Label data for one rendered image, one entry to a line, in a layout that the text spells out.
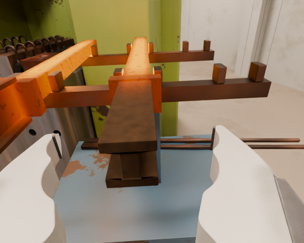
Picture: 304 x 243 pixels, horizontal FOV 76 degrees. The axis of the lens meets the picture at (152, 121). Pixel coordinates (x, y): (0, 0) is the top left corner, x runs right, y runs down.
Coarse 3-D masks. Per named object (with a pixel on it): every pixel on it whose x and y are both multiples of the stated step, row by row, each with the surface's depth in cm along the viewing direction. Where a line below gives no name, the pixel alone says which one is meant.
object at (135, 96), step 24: (144, 48) 34; (144, 72) 21; (120, 96) 14; (144, 96) 14; (120, 120) 11; (144, 120) 11; (120, 144) 9; (144, 144) 9; (120, 168) 11; (144, 168) 11
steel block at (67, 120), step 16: (64, 80) 62; (80, 80) 72; (48, 112) 58; (64, 112) 62; (80, 112) 73; (32, 128) 62; (48, 128) 61; (64, 128) 63; (80, 128) 73; (16, 144) 66; (32, 144) 66; (64, 144) 64; (0, 160) 71; (64, 160) 67
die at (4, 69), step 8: (64, 40) 86; (72, 40) 93; (0, 48) 67; (32, 48) 69; (40, 48) 71; (48, 48) 76; (0, 56) 58; (8, 56) 58; (24, 56) 64; (0, 64) 59; (8, 64) 59; (0, 72) 60; (8, 72) 60
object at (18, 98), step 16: (80, 48) 37; (48, 64) 26; (64, 64) 27; (80, 64) 35; (0, 80) 16; (16, 80) 17; (32, 80) 18; (0, 96) 16; (16, 96) 18; (32, 96) 18; (0, 112) 16; (16, 112) 18; (32, 112) 18; (0, 128) 16; (16, 128) 17; (0, 144) 15
